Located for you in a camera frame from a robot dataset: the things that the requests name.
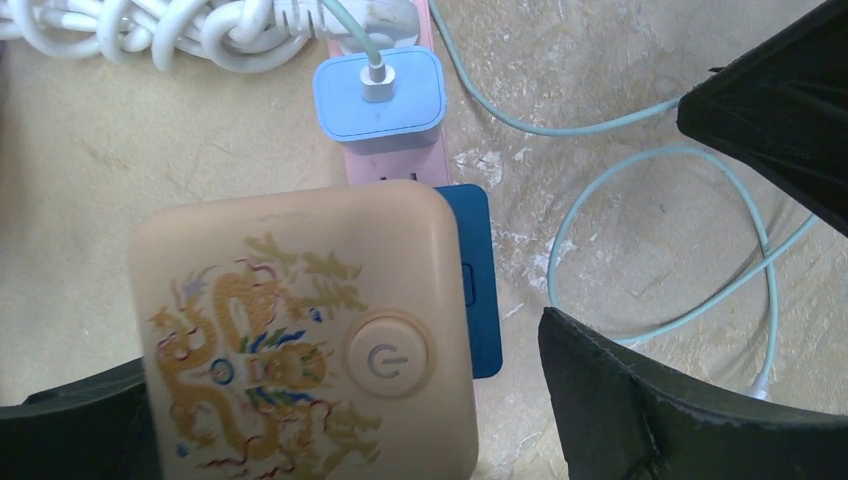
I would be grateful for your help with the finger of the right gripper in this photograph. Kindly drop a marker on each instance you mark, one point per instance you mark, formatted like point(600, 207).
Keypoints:
point(781, 108)

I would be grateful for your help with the light blue USB charger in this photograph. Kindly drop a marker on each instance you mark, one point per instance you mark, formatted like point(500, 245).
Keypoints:
point(402, 112)

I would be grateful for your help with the blue cube adapter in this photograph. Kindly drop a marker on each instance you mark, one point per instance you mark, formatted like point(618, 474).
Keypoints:
point(470, 206)

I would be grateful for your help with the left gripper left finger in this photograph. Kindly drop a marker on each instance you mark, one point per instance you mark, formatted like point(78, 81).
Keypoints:
point(99, 427)

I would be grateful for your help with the orange cube adapter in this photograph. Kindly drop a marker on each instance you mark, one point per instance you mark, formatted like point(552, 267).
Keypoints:
point(315, 334)

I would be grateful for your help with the pink power strip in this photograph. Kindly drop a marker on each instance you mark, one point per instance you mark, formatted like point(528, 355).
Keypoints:
point(428, 164)

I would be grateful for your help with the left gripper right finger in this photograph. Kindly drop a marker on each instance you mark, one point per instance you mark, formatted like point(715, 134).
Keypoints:
point(622, 415)

